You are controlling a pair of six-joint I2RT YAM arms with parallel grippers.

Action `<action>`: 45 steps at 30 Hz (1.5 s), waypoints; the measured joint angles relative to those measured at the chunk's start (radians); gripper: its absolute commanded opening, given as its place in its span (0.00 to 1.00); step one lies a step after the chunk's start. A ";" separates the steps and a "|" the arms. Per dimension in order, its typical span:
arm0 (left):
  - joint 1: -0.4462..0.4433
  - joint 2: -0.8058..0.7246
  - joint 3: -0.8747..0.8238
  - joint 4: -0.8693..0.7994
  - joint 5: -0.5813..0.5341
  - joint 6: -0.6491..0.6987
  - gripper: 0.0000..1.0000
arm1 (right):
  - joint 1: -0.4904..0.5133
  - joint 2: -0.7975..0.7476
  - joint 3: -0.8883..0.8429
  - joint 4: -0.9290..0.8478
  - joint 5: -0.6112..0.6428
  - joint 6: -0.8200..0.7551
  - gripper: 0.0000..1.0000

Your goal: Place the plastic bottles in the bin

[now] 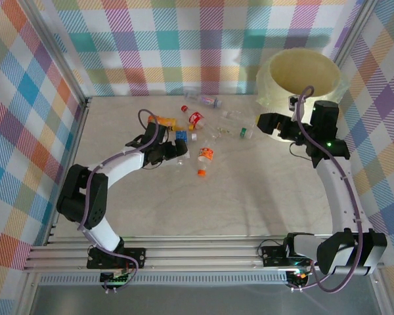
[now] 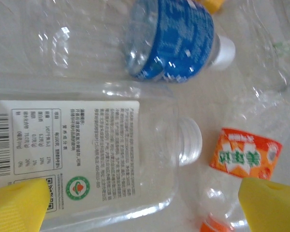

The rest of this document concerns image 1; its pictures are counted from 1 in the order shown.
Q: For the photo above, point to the clear bottle blue label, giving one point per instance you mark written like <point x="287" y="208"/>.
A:
<point x="181" y="135"/>

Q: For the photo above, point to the orange label bottle orange cap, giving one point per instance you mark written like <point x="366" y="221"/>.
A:
<point x="205" y="154"/>

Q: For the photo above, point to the orange yellow juice bottle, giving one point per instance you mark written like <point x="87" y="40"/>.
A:
<point x="167" y="121"/>

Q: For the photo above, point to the pale yellow lined bin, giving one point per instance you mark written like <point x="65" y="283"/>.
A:
<point x="302" y="72"/>

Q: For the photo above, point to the clear bottle green cap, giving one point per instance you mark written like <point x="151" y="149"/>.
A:
<point x="245" y="132"/>

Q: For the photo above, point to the red cola bottle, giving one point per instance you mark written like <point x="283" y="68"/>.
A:
<point x="194" y="118"/>

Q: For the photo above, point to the clear bottle purple label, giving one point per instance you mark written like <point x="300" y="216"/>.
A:
<point x="205" y="99"/>

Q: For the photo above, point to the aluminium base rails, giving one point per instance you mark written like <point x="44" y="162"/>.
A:
<point x="200" y="252"/>

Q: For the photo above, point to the aluminium side rail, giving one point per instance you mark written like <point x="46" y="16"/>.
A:
<point x="69" y="164"/>

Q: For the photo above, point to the aluminium frame post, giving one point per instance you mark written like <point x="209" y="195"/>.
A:
<point x="61" y="54"/>
<point x="354" y="33"/>

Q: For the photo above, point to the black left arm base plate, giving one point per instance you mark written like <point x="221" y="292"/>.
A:
<point x="138" y="256"/>

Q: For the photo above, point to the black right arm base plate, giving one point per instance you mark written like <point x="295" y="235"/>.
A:
<point x="271" y="256"/>

